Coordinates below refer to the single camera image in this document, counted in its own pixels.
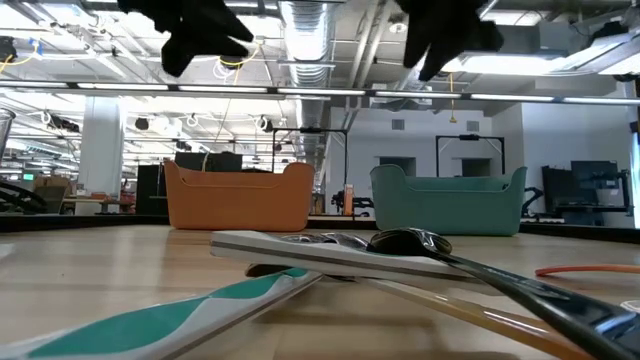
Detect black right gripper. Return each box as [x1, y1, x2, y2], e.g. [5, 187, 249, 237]
[394, 0, 505, 83]

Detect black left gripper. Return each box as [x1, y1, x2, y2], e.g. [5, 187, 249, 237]
[117, 0, 255, 79]

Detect black metal spoon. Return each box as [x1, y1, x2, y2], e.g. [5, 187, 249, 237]
[367, 227, 640, 360]

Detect white ceiling light panel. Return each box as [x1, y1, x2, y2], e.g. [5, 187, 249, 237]
[439, 19, 640, 77]

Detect black monitors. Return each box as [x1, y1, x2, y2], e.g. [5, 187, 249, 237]
[173, 150, 245, 174]

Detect long ceiling light bar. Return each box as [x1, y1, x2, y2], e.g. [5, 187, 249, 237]
[0, 79, 640, 106]

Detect white column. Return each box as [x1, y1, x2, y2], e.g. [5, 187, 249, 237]
[78, 97, 125, 199]

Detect black cabinet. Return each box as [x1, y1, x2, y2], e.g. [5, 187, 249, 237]
[135, 163, 169, 217]

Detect orange plastic bin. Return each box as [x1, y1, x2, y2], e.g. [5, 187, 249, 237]
[163, 160, 316, 233]

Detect teal plastic bin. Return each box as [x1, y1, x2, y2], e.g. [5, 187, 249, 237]
[369, 163, 529, 237]

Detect black background machine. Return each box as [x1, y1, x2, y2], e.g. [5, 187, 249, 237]
[330, 189, 375, 217]

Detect cardboard box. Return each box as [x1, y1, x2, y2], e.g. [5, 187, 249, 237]
[32, 174, 74, 214]

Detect yellow hanging cable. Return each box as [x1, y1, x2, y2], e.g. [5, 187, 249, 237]
[448, 72, 459, 125]

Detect black gantry frame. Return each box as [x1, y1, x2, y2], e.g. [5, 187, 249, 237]
[435, 133, 506, 179]

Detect silver ventilation duct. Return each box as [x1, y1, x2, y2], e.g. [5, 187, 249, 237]
[279, 0, 336, 166]

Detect black aluminium table frame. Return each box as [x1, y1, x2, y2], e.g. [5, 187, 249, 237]
[0, 213, 640, 242]

